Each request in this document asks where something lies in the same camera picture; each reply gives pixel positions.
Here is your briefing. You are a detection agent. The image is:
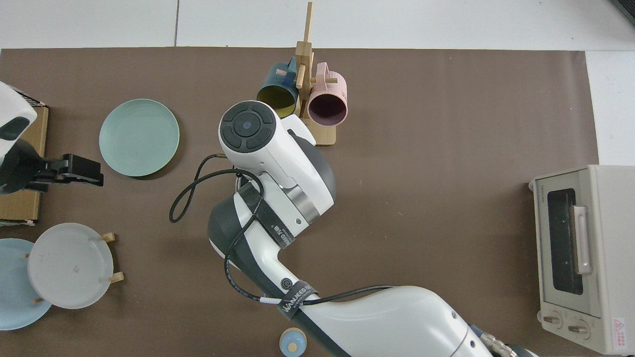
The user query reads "dark equipment corner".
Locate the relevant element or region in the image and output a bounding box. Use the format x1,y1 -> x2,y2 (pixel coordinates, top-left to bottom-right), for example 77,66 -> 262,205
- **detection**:
609,0 -> 635,26

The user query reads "pale toaster oven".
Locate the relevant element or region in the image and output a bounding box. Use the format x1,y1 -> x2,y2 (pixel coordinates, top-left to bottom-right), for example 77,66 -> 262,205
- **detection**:
528,165 -> 635,356

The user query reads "small blue round thing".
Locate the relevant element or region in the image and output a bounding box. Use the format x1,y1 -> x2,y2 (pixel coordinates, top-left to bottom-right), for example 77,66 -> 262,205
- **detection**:
279,327 -> 307,357

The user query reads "brown table cloth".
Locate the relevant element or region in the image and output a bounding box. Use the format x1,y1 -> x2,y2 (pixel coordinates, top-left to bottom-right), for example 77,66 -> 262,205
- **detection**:
0,47 -> 600,357

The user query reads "wooden cup stand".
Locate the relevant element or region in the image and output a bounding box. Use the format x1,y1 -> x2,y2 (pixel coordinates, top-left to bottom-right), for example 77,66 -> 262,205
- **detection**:
274,1 -> 338,147

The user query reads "light blue plate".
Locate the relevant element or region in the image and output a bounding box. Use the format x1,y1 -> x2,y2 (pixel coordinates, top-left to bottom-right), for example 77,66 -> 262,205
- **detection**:
0,238 -> 53,331

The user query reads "pink ribbed cup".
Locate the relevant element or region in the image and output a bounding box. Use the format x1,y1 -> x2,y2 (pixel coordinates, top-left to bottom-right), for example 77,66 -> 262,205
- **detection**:
308,62 -> 348,127

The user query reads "pale grey plate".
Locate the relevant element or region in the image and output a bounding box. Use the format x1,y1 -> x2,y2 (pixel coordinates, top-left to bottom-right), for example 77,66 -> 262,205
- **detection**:
27,223 -> 115,310

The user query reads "wooden plate rack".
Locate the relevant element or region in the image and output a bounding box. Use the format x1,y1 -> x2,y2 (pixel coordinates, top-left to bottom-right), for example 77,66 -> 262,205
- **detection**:
22,232 -> 125,304

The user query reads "pale green plate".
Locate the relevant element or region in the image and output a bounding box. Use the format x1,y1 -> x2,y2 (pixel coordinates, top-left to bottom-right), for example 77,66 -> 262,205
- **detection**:
99,99 -> 180,178

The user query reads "wire basket with wooden floor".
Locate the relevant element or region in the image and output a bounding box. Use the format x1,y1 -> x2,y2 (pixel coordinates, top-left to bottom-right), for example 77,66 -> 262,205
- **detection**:
0,87 -> 49,226

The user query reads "teal cup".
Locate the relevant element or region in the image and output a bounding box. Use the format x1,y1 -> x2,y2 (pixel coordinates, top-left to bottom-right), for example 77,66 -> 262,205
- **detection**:
256,56 -> 299,119

